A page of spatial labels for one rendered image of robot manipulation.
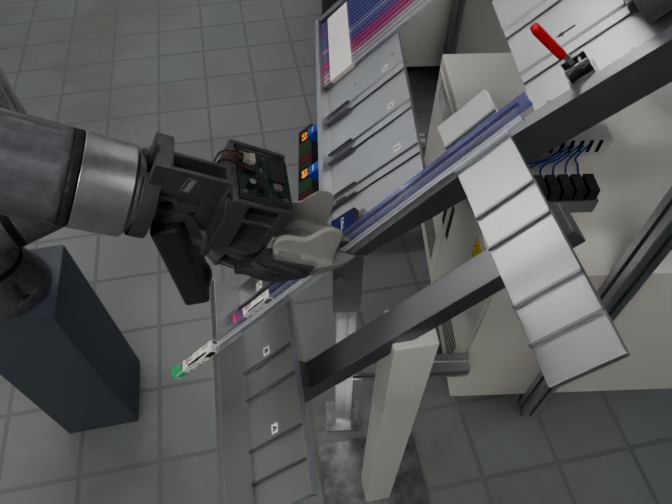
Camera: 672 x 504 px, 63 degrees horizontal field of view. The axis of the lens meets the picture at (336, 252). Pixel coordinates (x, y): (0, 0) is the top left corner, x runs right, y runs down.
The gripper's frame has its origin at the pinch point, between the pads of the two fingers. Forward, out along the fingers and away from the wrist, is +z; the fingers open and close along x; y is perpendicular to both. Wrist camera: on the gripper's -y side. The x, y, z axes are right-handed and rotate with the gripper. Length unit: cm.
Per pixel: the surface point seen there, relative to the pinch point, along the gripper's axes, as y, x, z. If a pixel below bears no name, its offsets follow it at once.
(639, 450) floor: -48, -2, 119
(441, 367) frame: -47, 15, 57
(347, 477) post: -85, 4, 53
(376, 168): -12.6, 32.2, 21.6
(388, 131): -8.9, 38.4, 23.4
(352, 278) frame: -24.0, 17.0, 20.3
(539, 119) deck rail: 12.8, 18.2, 26.9
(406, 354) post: -13.0, -2.9, 17.3
